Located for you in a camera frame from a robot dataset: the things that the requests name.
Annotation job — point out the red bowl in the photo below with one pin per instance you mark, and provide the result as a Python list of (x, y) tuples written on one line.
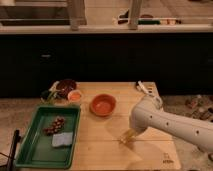
[(103, 105)]

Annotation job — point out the grey blue sponge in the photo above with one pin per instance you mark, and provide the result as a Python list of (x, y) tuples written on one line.
[(62, 139)]

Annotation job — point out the small orange cup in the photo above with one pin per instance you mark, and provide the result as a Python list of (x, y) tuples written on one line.
[(74, 96)]

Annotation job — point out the wooden cutting board table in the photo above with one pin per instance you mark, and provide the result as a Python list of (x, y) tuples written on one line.
[(98, 147)]

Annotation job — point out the dark red grape bunch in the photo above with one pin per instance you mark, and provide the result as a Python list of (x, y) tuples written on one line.
[(55, 127)]

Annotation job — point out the green vegetable toy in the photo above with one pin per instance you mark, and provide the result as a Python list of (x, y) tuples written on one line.
[(49, 97)]

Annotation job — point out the green plastic tray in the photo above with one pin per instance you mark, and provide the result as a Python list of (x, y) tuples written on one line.
[(36, 150)]

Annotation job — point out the right wooden post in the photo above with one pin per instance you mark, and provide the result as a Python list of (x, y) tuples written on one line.
[(134, 13)]

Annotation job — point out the left wooden post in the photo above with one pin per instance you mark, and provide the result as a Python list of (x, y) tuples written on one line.
[(76, 11)]

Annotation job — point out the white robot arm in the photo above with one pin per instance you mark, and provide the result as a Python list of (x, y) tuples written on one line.
[(148, 113)]

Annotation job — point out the wooden post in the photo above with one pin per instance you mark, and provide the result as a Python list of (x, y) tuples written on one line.
[(76, 11), (134, 13)]

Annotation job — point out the yellow banana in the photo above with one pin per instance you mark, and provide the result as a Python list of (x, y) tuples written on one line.
[(128, 135)]

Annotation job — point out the clutter on floor right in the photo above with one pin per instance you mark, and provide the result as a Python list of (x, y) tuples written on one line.
[(199, 109)]

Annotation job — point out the items on back shelf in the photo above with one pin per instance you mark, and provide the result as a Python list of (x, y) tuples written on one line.
[(146, 19)]

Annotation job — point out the black stand left edge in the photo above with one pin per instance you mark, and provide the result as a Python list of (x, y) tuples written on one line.
[(15, 141)]

